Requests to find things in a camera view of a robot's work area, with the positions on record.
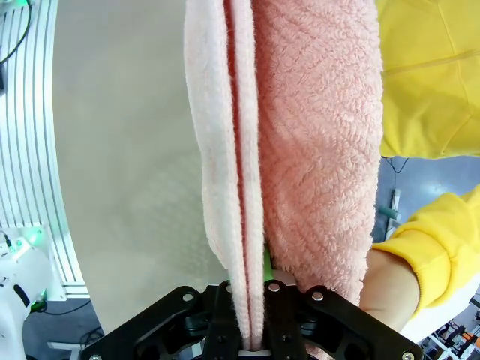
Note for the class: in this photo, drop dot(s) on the grey metal stand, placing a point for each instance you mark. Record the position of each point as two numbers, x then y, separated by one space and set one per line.
390 213

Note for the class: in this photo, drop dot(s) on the person's yellow hoodie torso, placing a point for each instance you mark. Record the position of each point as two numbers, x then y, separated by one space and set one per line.
431 75

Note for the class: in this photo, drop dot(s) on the storage shelf with boxes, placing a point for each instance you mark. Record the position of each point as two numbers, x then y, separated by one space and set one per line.
457 337

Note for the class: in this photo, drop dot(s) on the aluminium slotted frame rail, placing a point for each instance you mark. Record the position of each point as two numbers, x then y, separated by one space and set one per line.
33 150

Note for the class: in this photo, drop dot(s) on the person's left hand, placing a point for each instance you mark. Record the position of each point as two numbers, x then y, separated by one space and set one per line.
390 288

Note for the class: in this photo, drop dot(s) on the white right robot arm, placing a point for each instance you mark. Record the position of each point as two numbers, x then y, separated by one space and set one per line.
18 273

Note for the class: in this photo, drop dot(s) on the pink terry towel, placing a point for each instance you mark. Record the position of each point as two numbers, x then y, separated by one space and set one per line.
318 150

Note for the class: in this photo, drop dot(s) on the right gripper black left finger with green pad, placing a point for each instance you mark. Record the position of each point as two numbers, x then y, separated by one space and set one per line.
168 318

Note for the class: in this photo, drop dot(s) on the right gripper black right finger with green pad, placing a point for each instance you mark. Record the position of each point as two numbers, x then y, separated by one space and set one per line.
337 322

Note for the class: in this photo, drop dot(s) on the person's left forearm yellow sleeve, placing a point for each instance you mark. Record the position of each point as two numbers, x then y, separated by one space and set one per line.
442 240

